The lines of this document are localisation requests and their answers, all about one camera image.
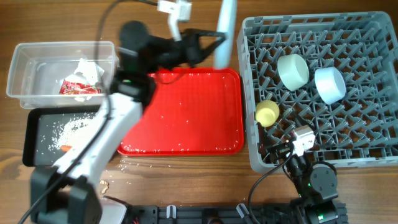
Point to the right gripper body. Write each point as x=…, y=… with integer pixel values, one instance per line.
x=283, y=148

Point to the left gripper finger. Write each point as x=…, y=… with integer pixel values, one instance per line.
x=200, y=33
x=207, y=51

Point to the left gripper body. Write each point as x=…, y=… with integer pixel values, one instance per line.
x=166, y=53

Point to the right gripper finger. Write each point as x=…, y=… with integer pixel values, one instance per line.
x=264, y=141
x=303, y=122

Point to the yellow cup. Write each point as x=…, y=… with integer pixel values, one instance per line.
x=267, y=113

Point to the light blue plate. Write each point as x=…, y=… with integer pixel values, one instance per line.
x=226, y=25

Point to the light blue small bowl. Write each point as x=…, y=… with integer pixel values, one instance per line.
x=330, y=84

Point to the mint green bowl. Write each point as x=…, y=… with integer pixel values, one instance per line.
x=293, y=71

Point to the white tissue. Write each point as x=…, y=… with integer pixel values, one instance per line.
x=88, y=73

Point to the red snack wrapper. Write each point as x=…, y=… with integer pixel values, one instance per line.
x=72, y=88

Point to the orange carrot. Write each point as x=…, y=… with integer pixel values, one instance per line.
x=65, y=148

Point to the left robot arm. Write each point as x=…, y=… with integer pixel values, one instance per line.
x=66, y=191

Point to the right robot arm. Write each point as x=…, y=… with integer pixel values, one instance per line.
x=315, y=182

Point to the grey dishwasher rack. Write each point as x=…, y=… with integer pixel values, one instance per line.
x=358, y=131

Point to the red serving tray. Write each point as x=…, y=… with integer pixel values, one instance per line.
x=194, y=112

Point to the clear plastic bin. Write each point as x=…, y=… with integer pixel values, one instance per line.
x=37, y=71

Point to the spilled rice pile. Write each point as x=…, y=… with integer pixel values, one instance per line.
x=74, y=132

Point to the black tray bin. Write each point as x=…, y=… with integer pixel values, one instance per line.
x=39, y=131

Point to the food scrap on table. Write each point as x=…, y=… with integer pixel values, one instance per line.
x=104, y=186

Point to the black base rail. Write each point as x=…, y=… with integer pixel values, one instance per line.
x=267, y=213

